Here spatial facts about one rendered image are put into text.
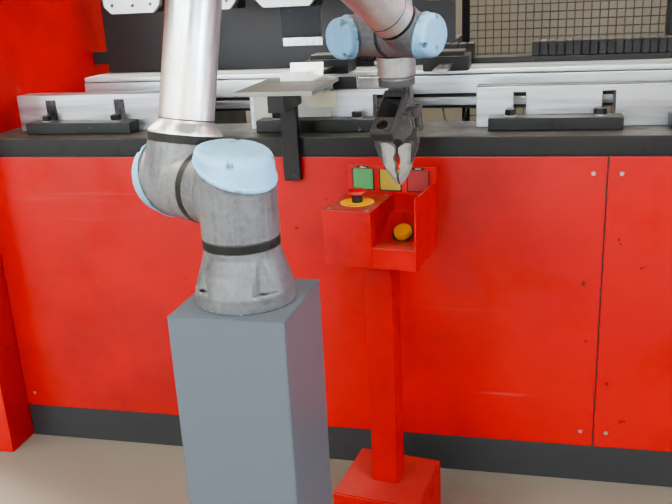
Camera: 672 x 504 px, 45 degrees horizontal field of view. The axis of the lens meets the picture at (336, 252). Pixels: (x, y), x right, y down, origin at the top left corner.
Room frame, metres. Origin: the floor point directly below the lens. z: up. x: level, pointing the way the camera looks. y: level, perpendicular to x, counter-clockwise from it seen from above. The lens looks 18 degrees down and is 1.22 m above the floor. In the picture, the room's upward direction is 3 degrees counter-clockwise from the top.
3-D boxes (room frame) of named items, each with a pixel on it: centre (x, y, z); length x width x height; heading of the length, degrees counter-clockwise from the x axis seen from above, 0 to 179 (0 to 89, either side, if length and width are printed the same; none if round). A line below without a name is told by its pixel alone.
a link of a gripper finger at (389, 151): (1.64, -0.13, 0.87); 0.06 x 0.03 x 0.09; 158
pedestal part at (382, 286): (1.66, -0.10, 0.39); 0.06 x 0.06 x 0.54; 68
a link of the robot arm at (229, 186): (1.17, 0.14, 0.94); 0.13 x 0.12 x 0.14; 44
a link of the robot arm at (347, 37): (1.52, -0.07, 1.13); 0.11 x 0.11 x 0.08; 44
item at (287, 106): (1.90, 0.10, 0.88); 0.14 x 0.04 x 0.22; 166
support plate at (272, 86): (1.94, 0.09, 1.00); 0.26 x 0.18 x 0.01; 166
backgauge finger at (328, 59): (2.24, 0.00, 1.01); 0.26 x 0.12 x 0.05; 166
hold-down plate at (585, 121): (1.88, -0.52, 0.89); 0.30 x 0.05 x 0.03; 76
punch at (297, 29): (2.08, 0.06, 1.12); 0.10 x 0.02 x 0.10; 76
